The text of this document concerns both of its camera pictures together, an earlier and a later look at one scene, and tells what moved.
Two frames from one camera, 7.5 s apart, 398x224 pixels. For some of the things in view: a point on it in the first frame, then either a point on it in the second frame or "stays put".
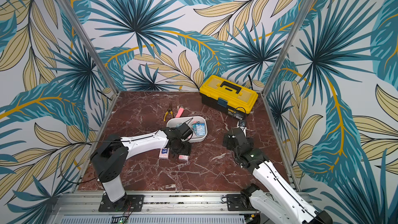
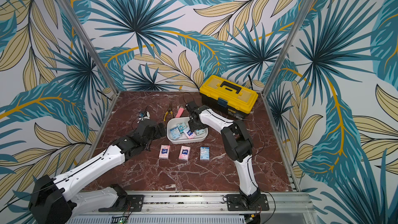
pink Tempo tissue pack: x=164 y=153 stays put
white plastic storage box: x=189 y=120 stays put
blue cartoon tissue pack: x=200 y=129 → x=204 y=153
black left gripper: x=186 y=152 → x=158 y=134
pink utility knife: x=180 y=112 stays put
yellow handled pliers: x=169 y=109 stays put
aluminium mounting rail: x=158 y=208 stays put
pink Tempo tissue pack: x=183 y=157 stays put
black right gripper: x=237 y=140 → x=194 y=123
